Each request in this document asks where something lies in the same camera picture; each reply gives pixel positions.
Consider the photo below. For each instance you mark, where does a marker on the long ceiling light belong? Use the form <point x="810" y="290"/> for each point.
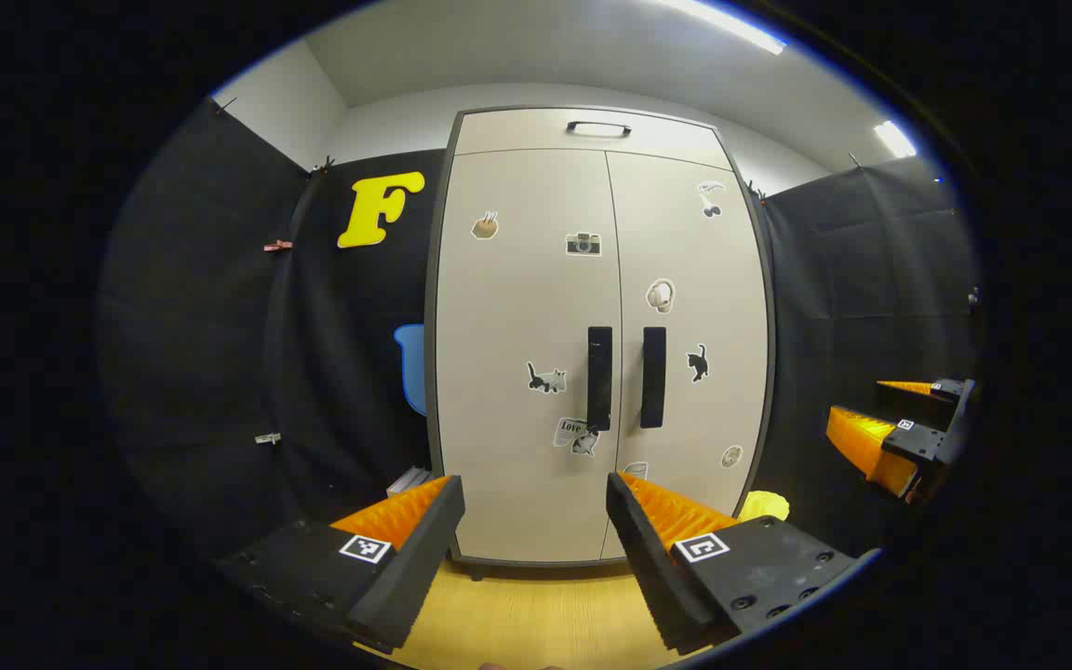
<point x="731" y="23"/>

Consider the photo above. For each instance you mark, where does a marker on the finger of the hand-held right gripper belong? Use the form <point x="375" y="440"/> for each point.
<point x="950" y="389"/>
<point x="913" y="442"/>

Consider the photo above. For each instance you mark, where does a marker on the pale purple book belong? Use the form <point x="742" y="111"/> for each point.
<point x="406" y="482"/>

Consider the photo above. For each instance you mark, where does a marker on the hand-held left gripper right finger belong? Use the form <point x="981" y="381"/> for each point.
<point x="652" y="577"/>

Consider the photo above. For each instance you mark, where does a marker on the short ceiling light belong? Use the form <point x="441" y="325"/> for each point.
<point x="895" y="139"/>

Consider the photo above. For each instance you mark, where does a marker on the black backdrop cloth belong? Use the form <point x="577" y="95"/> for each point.
<point x="201" y="326"/>

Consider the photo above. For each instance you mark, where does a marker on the white double-door shoe cabinet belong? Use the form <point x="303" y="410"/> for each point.
<point x="536" y="130"/>

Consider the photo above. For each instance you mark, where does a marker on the white shoe cabinet door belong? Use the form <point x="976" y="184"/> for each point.
<point x="517" y="307"/>
<point x="722" y="326"/>

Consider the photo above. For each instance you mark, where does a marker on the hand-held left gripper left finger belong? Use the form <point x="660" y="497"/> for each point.
<point x="415" y="558"/>

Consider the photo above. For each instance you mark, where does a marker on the silver clip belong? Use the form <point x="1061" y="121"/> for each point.
<point x="266" y="437"/>

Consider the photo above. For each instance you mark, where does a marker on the yellow round object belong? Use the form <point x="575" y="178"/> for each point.
<point x="767" y="505"/>

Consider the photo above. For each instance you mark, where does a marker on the red clip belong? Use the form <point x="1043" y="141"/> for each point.
<point x="277" y="246"/>

